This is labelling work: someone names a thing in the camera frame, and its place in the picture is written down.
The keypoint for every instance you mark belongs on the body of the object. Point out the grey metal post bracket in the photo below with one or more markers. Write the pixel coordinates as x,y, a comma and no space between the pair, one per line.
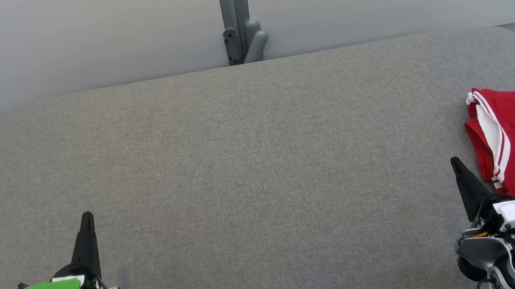
227,7

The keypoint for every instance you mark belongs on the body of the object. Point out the grey fabric sofa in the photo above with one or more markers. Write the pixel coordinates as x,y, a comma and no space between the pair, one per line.
265,172

